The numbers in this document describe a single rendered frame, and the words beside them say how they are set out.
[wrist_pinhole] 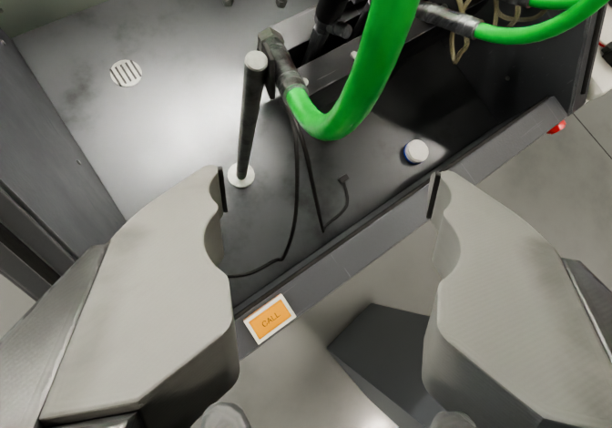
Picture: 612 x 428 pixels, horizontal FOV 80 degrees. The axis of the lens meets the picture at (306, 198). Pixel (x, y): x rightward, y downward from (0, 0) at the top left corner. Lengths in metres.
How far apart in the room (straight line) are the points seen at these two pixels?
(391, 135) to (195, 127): 0.32
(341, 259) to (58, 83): 0.47
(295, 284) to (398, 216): 0.16
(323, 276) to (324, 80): 0.24
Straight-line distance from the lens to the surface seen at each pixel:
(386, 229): 0.47
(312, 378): 1.46
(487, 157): 0.57
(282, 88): 0.25
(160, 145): 0.59
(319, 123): 0.18
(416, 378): 0.93
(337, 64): 0.49
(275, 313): 0.42
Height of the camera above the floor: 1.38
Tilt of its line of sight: 74 degrees down
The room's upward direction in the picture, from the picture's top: 47 degrees clockwise
